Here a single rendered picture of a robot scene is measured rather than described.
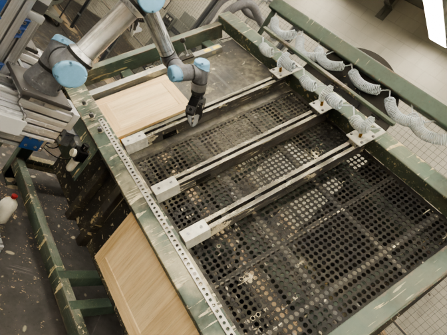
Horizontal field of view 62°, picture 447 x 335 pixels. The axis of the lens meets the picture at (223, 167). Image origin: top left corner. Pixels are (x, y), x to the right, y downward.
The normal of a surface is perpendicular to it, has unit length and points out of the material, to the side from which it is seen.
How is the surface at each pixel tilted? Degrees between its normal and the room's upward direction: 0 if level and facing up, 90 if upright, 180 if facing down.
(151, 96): 50
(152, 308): 90
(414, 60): 90
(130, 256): 90
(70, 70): 97
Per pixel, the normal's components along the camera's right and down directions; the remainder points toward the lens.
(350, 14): -0.54, -0.19
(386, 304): -0.02, -0.64
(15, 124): 0.55, 0.66
